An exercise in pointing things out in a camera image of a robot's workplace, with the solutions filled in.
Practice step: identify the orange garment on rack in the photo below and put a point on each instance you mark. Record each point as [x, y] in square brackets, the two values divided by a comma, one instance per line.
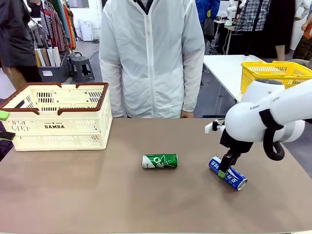
[69, 24]

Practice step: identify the person in plaid shirt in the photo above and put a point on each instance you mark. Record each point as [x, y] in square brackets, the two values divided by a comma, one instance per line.
[251, 17]

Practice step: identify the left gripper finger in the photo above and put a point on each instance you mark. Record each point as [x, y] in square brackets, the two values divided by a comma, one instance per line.
[6, 136]
[4, 115]

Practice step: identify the white paper roll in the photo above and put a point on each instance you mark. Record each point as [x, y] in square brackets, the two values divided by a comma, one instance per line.
[57, 57]
[51, 57]

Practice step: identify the person in white jacket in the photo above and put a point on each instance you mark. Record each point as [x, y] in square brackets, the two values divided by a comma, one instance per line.
[151, 61]

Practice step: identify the yellow plastic basket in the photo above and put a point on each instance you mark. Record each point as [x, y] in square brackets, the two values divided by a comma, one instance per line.
[253, 75]

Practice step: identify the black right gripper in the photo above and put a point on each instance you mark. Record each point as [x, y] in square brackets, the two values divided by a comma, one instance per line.
[235, 145]

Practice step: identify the person in blue jacket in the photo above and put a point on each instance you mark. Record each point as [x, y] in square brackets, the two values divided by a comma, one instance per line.
[207, 12]

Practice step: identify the white air purifier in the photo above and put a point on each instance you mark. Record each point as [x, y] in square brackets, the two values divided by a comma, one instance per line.
[86, 30]

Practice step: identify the person in camouflage trousers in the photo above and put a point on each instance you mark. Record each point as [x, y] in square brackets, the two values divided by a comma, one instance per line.
[303, 46]

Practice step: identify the white side table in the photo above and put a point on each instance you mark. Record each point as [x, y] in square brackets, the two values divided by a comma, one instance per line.
[224, 68]

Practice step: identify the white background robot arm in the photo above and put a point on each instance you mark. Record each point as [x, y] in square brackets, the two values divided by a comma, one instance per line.
[230, 9]

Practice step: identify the blue drink can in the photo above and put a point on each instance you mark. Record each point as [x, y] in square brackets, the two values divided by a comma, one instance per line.
[234, 178]

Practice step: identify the green Chilsung drink can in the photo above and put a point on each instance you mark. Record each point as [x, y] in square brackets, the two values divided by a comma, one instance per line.
[161, 161]

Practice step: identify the person in dark grey shirt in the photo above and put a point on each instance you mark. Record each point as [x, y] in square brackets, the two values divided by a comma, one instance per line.
[14, 36]

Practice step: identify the grey storage bin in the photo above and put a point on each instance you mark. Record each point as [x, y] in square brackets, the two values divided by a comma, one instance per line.
[56, 73]

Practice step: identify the cream basket with brown rim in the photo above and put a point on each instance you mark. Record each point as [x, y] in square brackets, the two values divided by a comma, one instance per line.
[61, 139]

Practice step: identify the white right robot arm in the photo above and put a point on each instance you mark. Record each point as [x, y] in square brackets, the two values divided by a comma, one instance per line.
[248, 122]

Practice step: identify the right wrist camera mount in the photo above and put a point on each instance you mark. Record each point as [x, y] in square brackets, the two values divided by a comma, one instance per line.
[210, 127]

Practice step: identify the grey plastic stool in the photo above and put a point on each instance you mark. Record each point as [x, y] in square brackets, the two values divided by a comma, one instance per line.
[80, 61]

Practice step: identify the person left hand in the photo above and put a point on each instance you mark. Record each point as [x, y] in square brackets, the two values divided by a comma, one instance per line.
[187, 114]

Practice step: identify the yellow paper roll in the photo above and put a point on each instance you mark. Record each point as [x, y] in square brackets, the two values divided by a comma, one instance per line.
[37, 58]

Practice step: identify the brown paper roll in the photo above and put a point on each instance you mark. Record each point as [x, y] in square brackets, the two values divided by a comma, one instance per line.
[45, 57]

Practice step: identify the plaid shirt on rack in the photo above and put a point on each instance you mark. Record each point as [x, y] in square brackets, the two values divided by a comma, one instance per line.
[54, 26]

